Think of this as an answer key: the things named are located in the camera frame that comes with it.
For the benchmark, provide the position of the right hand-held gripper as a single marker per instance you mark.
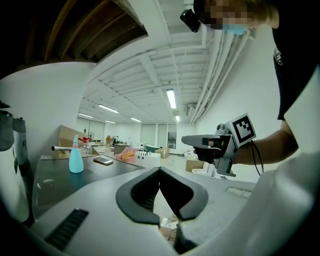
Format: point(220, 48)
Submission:
point(243, 130)

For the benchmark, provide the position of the black smartphone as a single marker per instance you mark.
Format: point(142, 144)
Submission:
point(103, 161)

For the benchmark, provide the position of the wooden pallet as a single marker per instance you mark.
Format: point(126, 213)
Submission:
point(170, 232)

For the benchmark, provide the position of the clear plastic bottle red cap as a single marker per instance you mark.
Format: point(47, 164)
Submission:
point(86, 146)

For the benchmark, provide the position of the black head camera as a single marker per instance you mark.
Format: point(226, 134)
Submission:
point(190, 20)

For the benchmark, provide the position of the black cabinet appliance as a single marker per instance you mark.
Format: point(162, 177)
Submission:
point(62, 180)

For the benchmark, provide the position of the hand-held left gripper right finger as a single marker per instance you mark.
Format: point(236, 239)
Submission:
point(220, 205)

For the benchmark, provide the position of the person's right forearm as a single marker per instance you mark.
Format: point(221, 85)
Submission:
point(270, 150)

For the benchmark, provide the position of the large open cardboard box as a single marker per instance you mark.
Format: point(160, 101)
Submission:
point(65, 135)

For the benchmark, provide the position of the person's black shirt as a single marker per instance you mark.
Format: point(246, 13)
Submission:
point(297, 50)

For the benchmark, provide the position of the dark green bathtub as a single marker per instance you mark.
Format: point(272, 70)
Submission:
point(151, 148)

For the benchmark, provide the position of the white window blind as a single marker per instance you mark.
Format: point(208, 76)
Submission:
point(162, 135)
point(148, 135)
point(172, 128)

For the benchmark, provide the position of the ceiling air conditioner unit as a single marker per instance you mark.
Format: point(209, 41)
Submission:
point(191, 110)

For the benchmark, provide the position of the blue face mask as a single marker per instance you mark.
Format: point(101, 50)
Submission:
point(235, 30)

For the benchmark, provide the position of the metal tube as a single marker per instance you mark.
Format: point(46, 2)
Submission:
point(61, 148)

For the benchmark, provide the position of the blue spray bottle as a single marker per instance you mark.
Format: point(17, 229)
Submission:
point(76, 162)

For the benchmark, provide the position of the white ceiling pipes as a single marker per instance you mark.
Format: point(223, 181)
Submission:
point(215, 80)

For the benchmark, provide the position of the white and black robot machine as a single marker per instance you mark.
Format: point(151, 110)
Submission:
point(15, 180)

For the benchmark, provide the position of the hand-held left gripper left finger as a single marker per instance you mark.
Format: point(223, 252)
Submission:
point(100, 220)

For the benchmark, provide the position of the person's head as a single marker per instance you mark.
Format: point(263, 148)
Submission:
point(265, 12)

